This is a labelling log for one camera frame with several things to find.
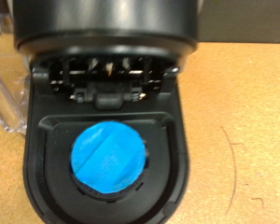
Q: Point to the blue-lidded coffee pod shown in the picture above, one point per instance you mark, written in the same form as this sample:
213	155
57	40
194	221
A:
109	158

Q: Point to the black Keurig coffee machine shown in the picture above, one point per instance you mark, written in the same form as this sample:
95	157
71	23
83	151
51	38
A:
109	102

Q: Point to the clear plastic water tank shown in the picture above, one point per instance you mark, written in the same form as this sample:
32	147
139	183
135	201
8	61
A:
6	102

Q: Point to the dark grey partition panel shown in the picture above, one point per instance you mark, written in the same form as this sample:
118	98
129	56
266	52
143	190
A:
245	21

